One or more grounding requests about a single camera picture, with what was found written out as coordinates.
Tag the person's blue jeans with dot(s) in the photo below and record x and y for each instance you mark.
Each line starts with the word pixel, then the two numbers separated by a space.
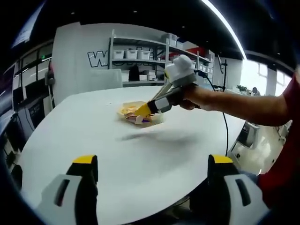
pixel 249 179

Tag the long ceiling strip light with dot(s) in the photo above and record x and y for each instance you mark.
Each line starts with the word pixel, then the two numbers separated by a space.
pixel 234 32

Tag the large white storage box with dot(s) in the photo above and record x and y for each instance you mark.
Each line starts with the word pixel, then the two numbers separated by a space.
pixel 171 39

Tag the dark grey cabinet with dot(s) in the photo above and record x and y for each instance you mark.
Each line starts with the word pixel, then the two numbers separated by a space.
pixel 35 110

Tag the glass office partition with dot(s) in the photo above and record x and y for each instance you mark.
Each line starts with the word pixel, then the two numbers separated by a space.
pixel 30 63

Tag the large yellow bread food packet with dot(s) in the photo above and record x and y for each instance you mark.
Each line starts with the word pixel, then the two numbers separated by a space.
pixel 129 109

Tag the person's red shirt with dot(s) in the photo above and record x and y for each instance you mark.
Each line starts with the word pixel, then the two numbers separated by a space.
pixel 281 164

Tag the grey metal shelving unit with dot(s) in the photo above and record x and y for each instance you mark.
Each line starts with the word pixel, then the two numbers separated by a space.
pixel 167 54
pixel 133 61

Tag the black tripod stand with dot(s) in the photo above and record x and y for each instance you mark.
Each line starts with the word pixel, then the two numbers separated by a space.
pixel 225 77

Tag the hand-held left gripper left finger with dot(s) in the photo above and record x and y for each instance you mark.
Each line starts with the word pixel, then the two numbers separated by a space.
pixel 72 187

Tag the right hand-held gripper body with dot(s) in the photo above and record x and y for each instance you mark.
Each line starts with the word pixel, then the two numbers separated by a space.
pixel 181 71

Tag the white lidded storage bin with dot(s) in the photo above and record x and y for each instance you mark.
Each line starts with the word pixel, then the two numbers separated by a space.
pixel 131 54
pixel 118 54
pixel 143 54

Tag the row of white storage bins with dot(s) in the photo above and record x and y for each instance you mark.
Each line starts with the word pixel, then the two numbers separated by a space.
pixel 204 68

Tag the beige hexagonal food container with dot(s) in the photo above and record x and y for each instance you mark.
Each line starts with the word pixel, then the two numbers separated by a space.
pixel 155 120

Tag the person's right hand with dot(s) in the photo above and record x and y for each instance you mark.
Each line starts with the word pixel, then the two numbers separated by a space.
pixel 192 97

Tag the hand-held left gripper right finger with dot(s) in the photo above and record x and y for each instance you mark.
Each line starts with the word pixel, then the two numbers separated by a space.
pixel 232 189

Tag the pale grey chair back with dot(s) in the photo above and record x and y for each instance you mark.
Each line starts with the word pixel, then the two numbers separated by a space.
pixel 105 78

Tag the grey red hanging device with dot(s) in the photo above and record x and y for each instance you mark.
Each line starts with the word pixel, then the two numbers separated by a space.
pixel 50 78

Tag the white carton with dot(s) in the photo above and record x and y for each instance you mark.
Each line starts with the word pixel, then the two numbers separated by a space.
pixel 144 77

